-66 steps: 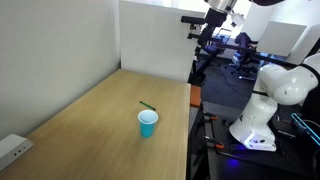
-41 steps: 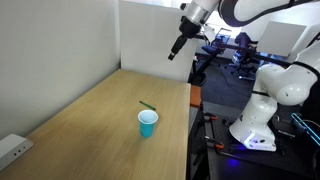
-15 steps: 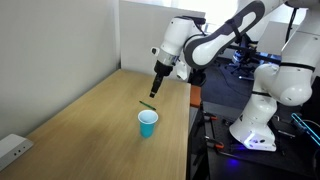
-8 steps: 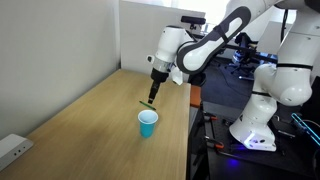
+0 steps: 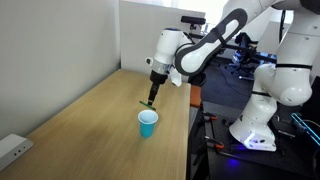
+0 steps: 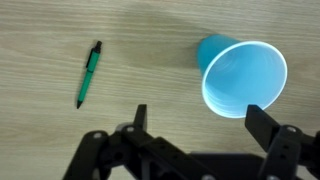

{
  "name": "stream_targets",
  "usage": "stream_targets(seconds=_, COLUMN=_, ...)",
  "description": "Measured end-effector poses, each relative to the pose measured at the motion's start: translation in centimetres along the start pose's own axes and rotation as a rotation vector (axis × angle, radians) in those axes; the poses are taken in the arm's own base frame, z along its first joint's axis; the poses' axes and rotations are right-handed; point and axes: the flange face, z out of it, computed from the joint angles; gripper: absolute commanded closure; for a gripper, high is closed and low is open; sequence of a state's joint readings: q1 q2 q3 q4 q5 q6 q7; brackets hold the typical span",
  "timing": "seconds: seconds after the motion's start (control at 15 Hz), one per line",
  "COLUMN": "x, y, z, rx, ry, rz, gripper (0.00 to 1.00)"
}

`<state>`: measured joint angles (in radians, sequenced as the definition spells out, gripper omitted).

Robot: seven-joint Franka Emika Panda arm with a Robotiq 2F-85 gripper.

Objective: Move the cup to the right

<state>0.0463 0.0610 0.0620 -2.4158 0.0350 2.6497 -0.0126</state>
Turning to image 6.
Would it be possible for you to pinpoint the green pen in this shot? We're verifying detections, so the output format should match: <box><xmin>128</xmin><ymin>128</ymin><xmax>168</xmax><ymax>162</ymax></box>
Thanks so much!
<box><xmin>75</xmin><ymin>40</ymin><xmax>103</xmax><ymax>110</ymax></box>

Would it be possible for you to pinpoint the blue plastic cup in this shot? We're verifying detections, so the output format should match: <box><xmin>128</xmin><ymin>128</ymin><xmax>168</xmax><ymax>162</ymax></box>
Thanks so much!
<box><xmin>196</xmin><ymin>33</ymin><xmax>289</xmax><ymax>120</ymax></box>

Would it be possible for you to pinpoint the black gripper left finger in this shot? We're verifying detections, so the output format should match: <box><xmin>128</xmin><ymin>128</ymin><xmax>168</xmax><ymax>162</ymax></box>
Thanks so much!
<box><xmin>62</xmin><ymin>103</ymin><xmax>216</xmax><ymax>180</ymax></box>

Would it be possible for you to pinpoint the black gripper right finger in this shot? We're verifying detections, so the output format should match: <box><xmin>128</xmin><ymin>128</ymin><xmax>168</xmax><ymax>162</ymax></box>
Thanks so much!
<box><xmin>244</xmin><ymin>104</ymin><xmax>320</xmax><ymax>180</ymax></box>

